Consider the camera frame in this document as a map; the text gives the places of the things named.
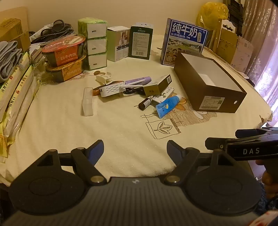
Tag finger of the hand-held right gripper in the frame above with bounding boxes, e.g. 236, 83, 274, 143
236, 128, 278, 139
205, 137, 228, 151

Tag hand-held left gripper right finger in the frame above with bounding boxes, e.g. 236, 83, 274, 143
164, 140, 232, 185

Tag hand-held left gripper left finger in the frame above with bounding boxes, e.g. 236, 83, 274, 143
36, 140, 107, 185

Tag brown shoe box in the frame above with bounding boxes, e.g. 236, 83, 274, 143
173, 52, 247, 114

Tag small brown dropper bottle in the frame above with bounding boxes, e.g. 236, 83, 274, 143
138, 96, 155, 110

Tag purple cream tube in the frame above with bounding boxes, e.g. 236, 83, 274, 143
125, 76, 152, 86

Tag person's right hand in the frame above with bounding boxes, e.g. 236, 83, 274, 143
255, 159, 278, 201

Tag cream printed tablecloth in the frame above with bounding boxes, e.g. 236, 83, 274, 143
0, 33, 273, 188

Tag blue cream tube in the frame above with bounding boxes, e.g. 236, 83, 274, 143
156, 95, 181, 119

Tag clear plastic case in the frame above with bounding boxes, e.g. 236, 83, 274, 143
81, 87, 94, 117

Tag small white carton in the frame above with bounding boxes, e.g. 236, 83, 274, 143
152, 86, 175, 107

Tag gold rectangular box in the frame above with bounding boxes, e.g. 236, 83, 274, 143
143, 74, 172, 95

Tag small white clip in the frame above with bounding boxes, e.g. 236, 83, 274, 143
96, 73, 112, 84

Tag pale pink paper bag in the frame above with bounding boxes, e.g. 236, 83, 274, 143
230, 36, 254, 72

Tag vacuum packed rice bag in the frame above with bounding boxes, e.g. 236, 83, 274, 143
6, 76, 42, 139
0, 52, 30, 115
4, 65, 35, 135

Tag yellow label instant meal bowl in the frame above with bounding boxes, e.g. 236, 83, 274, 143
46, 57, 86, 83

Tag green wrapped tissue pack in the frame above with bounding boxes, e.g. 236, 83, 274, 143
78, 18, 108, 39
83, 54, 108, 71
86, 37, 108, 56

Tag patterned curtain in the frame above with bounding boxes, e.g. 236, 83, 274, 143
241, 0, 278, 107

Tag gold paper bag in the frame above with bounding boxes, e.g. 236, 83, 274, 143
212, 18, 239, 64

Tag blue milk carton box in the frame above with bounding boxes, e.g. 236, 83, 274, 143
160, 18, 208, 66

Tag orange black boxes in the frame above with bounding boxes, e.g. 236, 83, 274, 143
41, 36, 87, 67

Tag white and green product box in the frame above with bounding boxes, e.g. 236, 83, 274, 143
107, 26, 130, 62

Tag dark green product box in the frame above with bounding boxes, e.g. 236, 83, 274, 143
128, 22, 154, 61

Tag black metal rack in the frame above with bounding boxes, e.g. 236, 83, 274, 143
223, 0, 246, 38

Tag grey folded cloth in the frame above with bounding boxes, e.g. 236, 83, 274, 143
0, 41, 23, 82

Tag yellow plastic bag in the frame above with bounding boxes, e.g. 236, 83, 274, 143
196, 2, 229, 30

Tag brown cardboard box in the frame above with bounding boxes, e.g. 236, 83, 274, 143
0, 18, 31, 52

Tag black cable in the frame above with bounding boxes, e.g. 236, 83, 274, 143
122, 86, 146, 95

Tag black rope handle bag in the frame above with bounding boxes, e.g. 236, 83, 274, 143
30, 19, 78, 45

